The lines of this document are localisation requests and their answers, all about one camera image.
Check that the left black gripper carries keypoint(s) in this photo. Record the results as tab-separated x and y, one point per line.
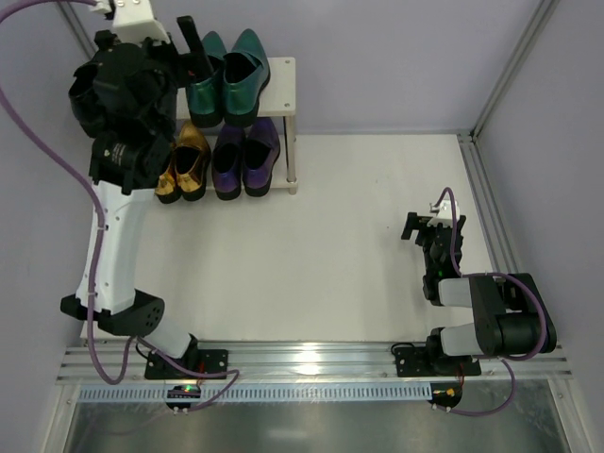
166	58

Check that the green loafer shoe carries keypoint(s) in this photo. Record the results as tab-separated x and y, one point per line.
204	97
246	74

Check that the right aluminium side rail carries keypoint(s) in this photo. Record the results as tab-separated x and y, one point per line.
498	242

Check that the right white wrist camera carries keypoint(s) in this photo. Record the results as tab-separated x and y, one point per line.
441	214

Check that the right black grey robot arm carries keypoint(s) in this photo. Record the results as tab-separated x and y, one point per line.
510	319

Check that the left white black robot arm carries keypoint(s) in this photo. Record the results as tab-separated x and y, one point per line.
125	173

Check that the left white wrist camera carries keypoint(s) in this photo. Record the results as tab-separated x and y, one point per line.
133	21

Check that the purple loafer shoe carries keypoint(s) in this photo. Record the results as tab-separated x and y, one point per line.
226	162
261	150

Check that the left aluminium frame post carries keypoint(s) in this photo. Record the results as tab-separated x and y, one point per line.
68	14

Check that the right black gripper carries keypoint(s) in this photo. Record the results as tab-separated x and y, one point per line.
429	231

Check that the grey slotted cable duct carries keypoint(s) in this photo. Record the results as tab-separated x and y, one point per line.
258	392

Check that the aluminium mounting rail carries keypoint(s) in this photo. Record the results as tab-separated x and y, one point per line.
300	361

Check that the white two-tier shoe shelf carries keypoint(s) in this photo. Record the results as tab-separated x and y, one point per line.
277	103

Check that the right aluminium frame post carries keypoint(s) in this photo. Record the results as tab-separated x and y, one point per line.
528	38

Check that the gold loafer shoe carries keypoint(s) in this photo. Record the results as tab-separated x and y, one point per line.
193	156
167	190

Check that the black loafer shoe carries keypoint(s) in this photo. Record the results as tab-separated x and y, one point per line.
85	102

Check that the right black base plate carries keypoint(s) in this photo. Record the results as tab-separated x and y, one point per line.
419	361

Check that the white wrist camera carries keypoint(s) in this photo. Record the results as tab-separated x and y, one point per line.
133	21
441	214

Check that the aluminium frame post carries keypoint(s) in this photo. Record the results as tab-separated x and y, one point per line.
68	14
528	38

